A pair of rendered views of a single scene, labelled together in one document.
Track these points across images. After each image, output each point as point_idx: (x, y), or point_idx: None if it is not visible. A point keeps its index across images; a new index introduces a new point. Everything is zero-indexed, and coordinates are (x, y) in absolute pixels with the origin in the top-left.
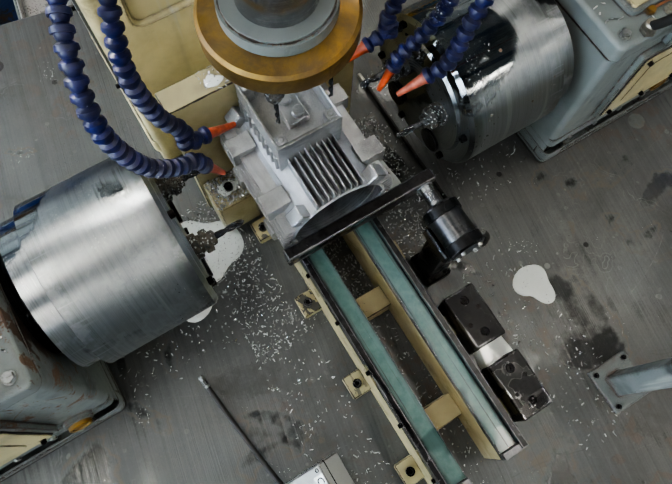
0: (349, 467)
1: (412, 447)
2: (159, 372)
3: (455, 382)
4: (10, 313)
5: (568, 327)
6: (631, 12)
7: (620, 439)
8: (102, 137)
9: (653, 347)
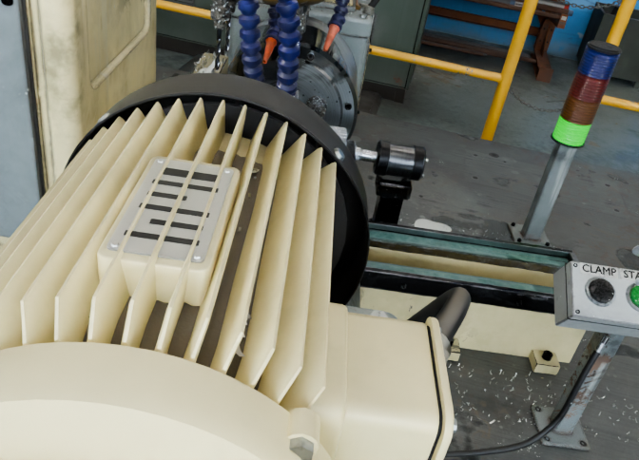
0: (520, 400)
1: (537, 316)
2: None
3: (501, 257)
4: None
5: (474, 233)
6: (353, 9)
7: None
8: (295, 0)
9: (513, 214)
